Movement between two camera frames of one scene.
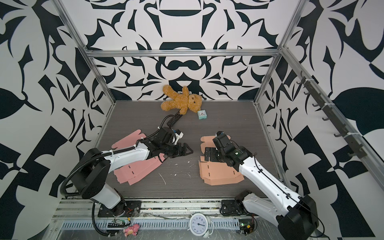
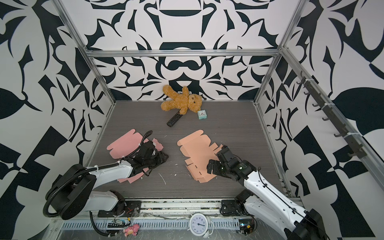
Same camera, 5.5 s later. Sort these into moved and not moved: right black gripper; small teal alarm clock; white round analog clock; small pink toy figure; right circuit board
Moved: right black gripper
Not moved: small teal alarm clock; right circuit board; white round analog clock; small pink toy figure
